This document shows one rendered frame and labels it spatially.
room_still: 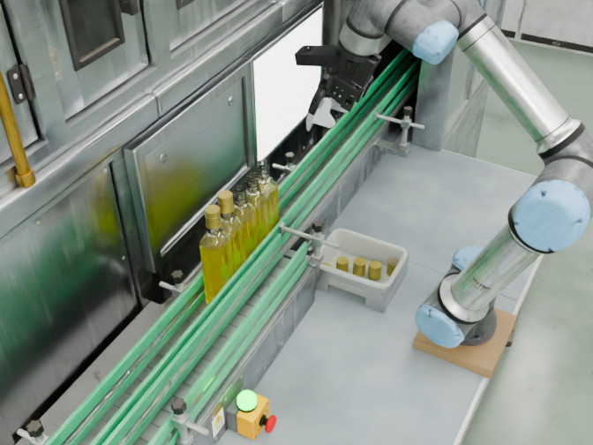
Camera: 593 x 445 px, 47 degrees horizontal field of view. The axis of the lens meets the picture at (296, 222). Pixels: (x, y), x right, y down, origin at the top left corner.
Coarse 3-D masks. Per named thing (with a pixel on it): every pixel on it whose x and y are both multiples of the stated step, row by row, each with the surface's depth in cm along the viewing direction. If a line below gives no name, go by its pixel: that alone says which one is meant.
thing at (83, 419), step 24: (384, 72) 242; (336, 144) 219; (312, 168) 206; (288, 192) 196; (192, 288) 160; (168, 312) 153; (192, 312) 163; (144, 336) 147; (168, 336) 156; (120, 360) 142; (144, 360) 149; (120, 384) 144; (96, 408) 138; (72, 432) 133
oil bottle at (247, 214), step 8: (240, 208) 161; (248, 208) 161; (240, 216) 161; (248, 216) 161; (248, 224) 162; (256, 224) 167; (248, 232) 164; (256, 232) 168; (248, 240) 165; (256, 240) 169; (248, 248) 166; (248, 256) 168
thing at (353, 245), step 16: (336, 240) 195; (352, 240) 194; (368, 240) 192; (336, 256) 196; (352, 256) 196; (368, 256) 194; (384, 256) 192; (400, 256) 189; (336, 272) 181; (352, 272) 191; (384, 272) 191; (384, 288) 177
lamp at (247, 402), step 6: (246, 390) 150; (240, 396) 149; (246, 396) 148; (252, 396) 149; (240, 402) 148; (246, 402) 148; (252, 402) 148; (240, 408) 148; (246, 408) 148; (252, 408) 148
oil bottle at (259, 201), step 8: (264, 192) 167; (248, 200) 165; (256, 200) 164; (264, 200) 167; (256, 208) 165; (264, 208) 168; (256, 216) 166; (264, 216) 169; (264, 224) 171; (264, 232) 172
